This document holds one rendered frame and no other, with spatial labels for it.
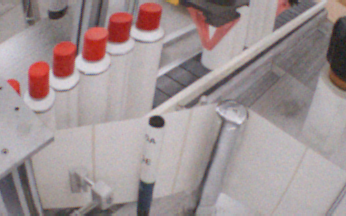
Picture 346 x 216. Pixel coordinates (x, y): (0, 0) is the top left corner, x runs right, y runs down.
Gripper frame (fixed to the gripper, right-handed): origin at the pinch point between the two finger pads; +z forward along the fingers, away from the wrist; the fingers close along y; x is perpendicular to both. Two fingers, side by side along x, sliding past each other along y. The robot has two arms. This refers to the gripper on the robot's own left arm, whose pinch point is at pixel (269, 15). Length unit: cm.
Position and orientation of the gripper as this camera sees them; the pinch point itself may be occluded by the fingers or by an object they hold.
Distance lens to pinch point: 106.4
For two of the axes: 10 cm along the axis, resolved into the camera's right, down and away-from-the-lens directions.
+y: 7.7, 4.7, -4.3
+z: -4.7, 8.7, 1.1
